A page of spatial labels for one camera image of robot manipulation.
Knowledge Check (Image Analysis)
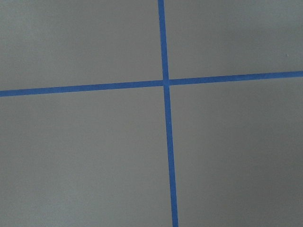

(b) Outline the blue tape line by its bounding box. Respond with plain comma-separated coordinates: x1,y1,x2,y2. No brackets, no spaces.
0,70,303,98
157,0,179,227

